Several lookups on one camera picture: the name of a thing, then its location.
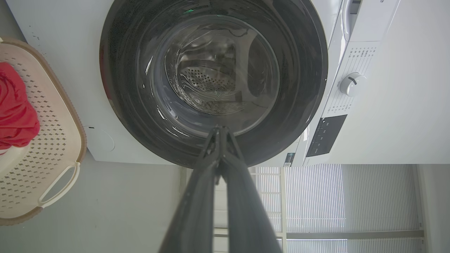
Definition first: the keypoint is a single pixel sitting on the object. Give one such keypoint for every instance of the white window frame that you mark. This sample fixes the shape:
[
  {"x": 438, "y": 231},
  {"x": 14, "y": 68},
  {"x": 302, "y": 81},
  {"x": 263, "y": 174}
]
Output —
[{"x": 351, "y": 234}]

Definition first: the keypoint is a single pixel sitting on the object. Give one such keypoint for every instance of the white window blinds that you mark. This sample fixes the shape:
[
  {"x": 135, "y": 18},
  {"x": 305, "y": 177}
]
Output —
[{"x": 316, "y": 196}]

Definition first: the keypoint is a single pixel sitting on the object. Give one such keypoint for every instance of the white control knob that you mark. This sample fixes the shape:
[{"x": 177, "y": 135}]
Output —
[{"x": 351, "y": 84}]

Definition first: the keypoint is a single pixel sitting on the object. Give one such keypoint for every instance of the red and white garment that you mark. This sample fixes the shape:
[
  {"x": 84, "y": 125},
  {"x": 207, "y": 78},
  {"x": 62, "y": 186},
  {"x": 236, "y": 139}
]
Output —
[{"x": 15, "y": 112}]

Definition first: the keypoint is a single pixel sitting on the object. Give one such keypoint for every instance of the white detergent drawer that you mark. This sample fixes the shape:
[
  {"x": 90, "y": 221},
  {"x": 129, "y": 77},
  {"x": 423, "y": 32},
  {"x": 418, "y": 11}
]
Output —
[{"x": 351, "y": 17}]

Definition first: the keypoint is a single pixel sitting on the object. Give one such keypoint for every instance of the steel washer drum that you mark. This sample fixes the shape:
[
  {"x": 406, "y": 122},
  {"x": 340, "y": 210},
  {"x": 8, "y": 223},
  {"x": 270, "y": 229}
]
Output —
[{"x": 207, "y": 82}]

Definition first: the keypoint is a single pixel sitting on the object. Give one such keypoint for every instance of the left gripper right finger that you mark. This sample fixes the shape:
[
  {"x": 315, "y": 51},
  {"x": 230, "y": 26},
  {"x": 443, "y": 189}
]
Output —
[{"x": 246, "y": 218}]

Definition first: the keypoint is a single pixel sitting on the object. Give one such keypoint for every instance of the black display panel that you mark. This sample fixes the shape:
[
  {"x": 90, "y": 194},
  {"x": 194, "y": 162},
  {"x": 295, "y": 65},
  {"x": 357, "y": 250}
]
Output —
[{"x": 325, "y": 135}]

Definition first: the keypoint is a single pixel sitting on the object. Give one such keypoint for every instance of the white front-load washing machine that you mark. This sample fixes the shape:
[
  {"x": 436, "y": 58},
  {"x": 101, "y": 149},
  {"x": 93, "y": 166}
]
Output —
[{"x": 63, "y": 52}]

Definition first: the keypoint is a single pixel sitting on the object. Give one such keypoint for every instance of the cream perforated laundry basket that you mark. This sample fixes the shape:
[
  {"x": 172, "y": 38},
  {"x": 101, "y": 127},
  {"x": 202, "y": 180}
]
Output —
[{"x": 52, "y": 140}]

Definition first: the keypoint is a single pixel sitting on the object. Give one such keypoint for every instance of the round white filter cover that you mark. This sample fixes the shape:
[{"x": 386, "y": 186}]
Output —
[{"x": 100, "y": 138}]

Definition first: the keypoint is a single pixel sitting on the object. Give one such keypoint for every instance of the dark round washer door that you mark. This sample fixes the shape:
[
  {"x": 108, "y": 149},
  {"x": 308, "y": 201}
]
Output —
[{"x": 126, "y": 88}]

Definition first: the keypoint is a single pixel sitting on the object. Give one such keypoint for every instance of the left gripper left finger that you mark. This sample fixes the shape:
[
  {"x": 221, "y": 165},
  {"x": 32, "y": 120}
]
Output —
[{"x": 197, "y": 211}]

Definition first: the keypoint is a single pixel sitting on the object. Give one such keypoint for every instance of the small dark barcode sticker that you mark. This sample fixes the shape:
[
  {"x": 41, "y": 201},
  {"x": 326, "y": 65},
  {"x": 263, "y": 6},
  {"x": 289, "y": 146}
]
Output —
[{"x": 289, "y": 160}]

